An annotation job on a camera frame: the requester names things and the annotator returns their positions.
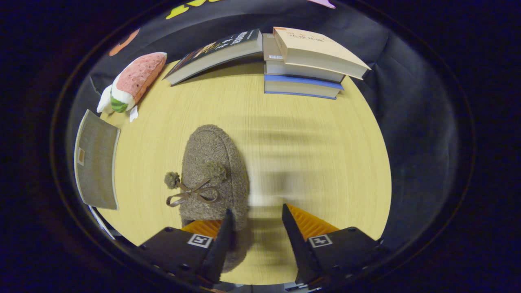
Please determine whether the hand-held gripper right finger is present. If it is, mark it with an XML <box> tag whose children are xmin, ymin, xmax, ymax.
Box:
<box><xmin>282</xmin><ymin>203</ymin><xmax>385</xmax><ymax>287</ymax></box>

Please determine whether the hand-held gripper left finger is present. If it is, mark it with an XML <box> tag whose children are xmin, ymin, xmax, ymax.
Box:
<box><xmin>138</xmin><ymin>210</ymin><xmax>236</xmax><ymax>285</ymax></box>

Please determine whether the brown fuzzy shoe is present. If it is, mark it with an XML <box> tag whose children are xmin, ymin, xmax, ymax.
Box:
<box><xmin>164</xmin><ymin>124</ymin><xmax>255</xmax><ymax>273</ymax></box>

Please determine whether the blue cover book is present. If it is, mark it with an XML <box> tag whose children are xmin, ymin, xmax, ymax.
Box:
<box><xmin>264</xmin><ymin>74</ymin><xmax>344</xmax><ymax>100</ymax></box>

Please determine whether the watermelon slice plush toy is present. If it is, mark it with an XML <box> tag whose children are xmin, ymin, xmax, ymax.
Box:
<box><xmin>110</xmin><ymin>52</ymin><xmax>168</xmax><ymax>123</ymax></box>

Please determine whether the black cover book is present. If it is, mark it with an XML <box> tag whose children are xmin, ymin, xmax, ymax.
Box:
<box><xmin>163</xmin><ymin>28</ymin><xmax>264</xmax><ymax>86</ymax></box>

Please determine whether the beige cover book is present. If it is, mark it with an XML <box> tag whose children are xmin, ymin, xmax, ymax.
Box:
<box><xmin>273</xmin><ymin>26</ymin><xmax>372</xmax><ymax>80</ymax></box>

